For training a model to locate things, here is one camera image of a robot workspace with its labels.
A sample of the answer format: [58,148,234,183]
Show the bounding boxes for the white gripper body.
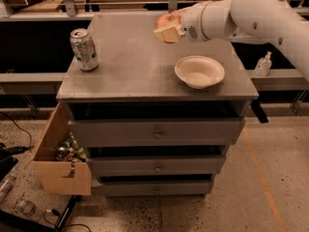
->
[181,1,210,42]

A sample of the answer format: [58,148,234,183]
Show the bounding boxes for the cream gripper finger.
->
[169,7,191,16]
[154,20,184,44]

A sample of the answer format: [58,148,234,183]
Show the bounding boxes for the red apple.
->
[155,13,178,44]

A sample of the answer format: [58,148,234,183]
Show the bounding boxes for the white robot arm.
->
[154,0,309,80]

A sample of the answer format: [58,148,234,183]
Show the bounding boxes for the crumpled 7up can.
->
[70,28,98,72]

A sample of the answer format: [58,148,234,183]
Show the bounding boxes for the white paper bowl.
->
[175,56,225,89]

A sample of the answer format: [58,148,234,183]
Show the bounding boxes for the grey drawer cabinet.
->
[57,13,258,196]

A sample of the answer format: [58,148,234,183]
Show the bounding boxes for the snack packets in box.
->
[55,133,87,162]

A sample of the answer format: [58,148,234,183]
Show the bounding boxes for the wooden side box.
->
[24,101,93,196]

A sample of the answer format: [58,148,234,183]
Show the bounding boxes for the clear plastic bottle on floor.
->
[0,174,16,202]

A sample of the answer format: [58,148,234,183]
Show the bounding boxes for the glass jar on floor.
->
[17,199,36,217]

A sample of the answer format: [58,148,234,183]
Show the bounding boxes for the black floor equipment base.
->
[0,195,81,232]

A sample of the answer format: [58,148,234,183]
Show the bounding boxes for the black cable on floor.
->
[0,109,35,153]

